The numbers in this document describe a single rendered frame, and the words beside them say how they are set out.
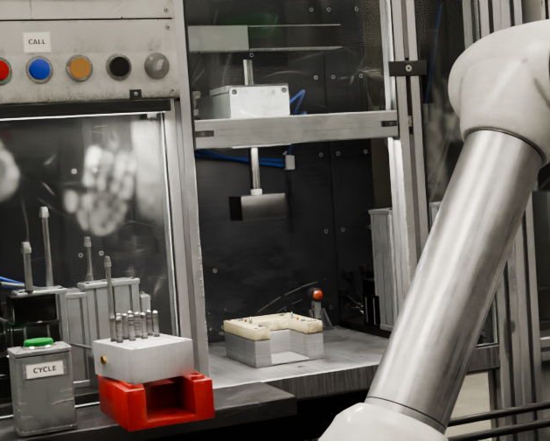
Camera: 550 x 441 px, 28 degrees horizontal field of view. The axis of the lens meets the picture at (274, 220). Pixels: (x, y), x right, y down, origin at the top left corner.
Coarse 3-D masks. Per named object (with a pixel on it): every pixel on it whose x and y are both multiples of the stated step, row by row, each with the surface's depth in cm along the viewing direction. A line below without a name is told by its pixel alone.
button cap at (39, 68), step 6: (36, 60) 160; (42, 60) 160; (30, 66) 160; (36, 66) 160; (42, 66) 160; (48, 66) 161; (30, 72) 160; (36, 72) 160; (42, 72) 160; (48, 72) 161; (36, 78) 160; (42, 78) 161
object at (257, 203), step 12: (252, 156) 198; (252, 168) 198; (252, 180) 198; (252, 192) 198; (240, 204) 195; (252, 204) 195; (264, 204) 196; (276, 204) 197; (240, 216) 195; (252, 216) 195; (264, 216) 196; (276, 216) 197
